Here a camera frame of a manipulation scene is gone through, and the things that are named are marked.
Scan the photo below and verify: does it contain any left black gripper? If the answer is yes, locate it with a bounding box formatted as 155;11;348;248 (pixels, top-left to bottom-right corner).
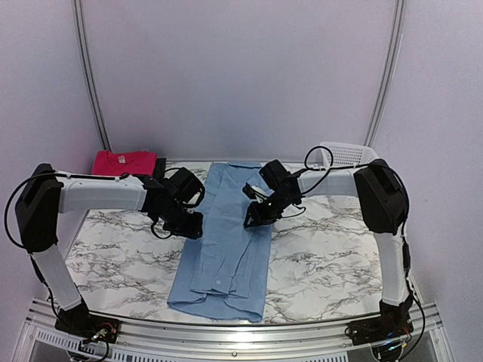
155;199;203;239

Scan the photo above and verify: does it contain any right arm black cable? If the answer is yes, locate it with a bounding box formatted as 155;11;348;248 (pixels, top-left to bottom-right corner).
300;146;335;193

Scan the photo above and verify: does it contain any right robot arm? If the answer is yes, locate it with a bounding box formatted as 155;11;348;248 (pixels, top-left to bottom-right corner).
242;158;413;338

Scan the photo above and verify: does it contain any white plastic laundry basket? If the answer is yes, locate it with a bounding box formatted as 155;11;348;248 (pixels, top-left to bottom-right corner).
316;142;379;210

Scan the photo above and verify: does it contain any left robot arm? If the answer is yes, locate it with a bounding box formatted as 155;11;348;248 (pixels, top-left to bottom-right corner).
3;163;205;336

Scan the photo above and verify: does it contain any light blue shirt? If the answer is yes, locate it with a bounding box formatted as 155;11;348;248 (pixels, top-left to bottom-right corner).
167;161;272;322

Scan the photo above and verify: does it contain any folded black garment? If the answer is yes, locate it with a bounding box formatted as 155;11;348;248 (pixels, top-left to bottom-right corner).
152;158;166;179

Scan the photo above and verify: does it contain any right wall aluminium profile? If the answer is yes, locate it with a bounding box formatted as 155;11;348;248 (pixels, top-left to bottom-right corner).
364;0;407;147

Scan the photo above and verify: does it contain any wall aluminium profile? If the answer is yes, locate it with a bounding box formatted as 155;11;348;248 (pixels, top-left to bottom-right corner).
364;0;407;147
72;0;112;151

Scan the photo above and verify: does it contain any left wall aluminium profile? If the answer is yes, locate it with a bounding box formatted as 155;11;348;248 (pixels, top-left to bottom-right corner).
72;0;112;151

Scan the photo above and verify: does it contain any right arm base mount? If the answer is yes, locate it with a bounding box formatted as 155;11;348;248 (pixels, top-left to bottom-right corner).
344;317;414;345

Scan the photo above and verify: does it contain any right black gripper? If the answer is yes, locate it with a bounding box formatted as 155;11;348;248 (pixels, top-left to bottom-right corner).
245;191;295;227

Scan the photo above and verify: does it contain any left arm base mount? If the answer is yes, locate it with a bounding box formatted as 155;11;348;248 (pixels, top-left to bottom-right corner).
54;314;121;344

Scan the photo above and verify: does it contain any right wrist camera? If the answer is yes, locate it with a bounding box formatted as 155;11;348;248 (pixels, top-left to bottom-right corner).
242;183;269;204

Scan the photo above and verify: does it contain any magenta t-shirt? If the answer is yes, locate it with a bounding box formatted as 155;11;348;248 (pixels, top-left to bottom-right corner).
92;150;157;176

